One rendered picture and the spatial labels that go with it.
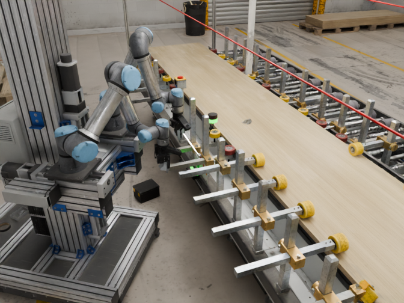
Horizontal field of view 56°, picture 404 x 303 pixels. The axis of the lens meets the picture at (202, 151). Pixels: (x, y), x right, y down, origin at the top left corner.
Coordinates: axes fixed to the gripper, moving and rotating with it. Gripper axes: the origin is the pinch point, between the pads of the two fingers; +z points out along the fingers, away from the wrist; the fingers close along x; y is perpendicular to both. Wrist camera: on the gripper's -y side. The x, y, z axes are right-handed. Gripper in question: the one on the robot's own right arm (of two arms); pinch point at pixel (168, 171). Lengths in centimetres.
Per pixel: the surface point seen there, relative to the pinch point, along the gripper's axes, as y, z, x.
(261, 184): -25, -31, 72
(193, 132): -26.5, -9.4, -27.2
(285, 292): -27, 12, 98
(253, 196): -47, 13, 27
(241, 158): -27, -31, 48
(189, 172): -5.3, -13.5, 26.5
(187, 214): -29, 82, -50
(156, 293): 18, 83, 20
